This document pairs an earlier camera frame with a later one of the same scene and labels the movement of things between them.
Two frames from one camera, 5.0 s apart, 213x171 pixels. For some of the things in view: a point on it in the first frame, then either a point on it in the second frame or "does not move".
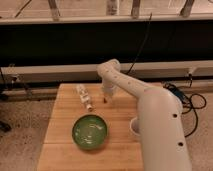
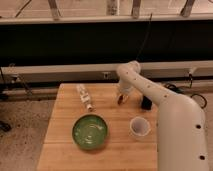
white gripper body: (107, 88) to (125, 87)
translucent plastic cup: (134, 126) does not move
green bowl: (90, 131) does not move
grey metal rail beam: (90, 73) does not move
